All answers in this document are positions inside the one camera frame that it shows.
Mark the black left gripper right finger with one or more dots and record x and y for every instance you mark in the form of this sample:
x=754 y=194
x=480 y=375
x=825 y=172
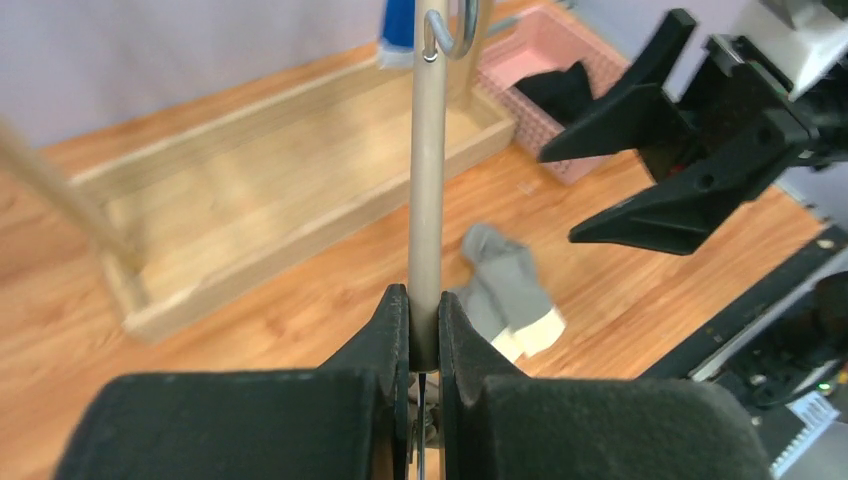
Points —
x=499 y=423

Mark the blue underwear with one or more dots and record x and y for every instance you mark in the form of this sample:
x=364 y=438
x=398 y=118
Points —
x=395 y=46

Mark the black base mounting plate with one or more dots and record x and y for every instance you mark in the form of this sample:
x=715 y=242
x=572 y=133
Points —
x=780 y=349

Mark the beige clip hanger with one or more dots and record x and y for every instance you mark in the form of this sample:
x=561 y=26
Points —
x=435 y=45

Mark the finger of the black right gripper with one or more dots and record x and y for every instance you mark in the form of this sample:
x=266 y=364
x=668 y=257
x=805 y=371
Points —
x=636 y=112
x=677 y=215

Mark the pink perforated plastic basket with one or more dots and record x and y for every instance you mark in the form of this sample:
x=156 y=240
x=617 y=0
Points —
x=545 y=38

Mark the wooden clothes rack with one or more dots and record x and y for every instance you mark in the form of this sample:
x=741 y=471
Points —
x=188 y=224

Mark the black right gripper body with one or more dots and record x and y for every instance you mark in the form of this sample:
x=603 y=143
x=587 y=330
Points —
x=734 y=84

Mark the black underwear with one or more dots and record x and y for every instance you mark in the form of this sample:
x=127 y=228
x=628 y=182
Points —
x=564 y=95

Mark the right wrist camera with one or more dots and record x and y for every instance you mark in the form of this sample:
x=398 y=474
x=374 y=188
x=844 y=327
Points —
x=802 y=39

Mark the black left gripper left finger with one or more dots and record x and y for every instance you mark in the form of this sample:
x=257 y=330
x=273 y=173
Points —
x=345 y=419

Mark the grey underwear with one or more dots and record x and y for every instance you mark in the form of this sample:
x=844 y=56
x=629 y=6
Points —
x=503 y=299

